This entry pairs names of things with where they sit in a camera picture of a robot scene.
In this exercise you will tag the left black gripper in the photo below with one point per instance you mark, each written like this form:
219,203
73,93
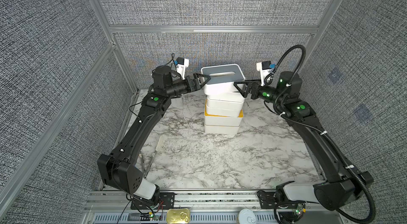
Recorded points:
195,82

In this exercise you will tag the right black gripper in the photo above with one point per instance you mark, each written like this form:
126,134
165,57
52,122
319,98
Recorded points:
254,87

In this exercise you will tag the grey lid tissue box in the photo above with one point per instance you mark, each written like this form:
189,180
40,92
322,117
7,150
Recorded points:
222,78
227,97

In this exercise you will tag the grey lid tissue box back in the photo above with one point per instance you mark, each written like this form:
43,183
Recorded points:
222,78

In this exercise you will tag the yellow lid tissue box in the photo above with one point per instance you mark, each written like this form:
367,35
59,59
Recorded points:
212,120

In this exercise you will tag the large bamboo lid tissue box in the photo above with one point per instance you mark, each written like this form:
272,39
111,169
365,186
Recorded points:
225,130

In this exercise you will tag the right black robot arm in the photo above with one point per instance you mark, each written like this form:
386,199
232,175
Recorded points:
343,182

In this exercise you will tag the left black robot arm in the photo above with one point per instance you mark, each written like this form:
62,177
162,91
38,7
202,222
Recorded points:
118,169

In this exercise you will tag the white round lid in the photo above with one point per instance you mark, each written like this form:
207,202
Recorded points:
246,216

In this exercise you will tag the gold sardine tin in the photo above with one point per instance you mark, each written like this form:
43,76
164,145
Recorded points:
178,216

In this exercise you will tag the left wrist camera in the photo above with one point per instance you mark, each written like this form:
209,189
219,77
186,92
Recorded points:
181,65

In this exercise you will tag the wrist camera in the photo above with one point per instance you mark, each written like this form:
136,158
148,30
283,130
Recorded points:
181,65
267,71

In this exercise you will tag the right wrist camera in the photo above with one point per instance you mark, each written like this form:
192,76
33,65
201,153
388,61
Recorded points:
267,71

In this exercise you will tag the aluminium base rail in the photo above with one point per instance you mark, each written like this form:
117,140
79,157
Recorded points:
207,206

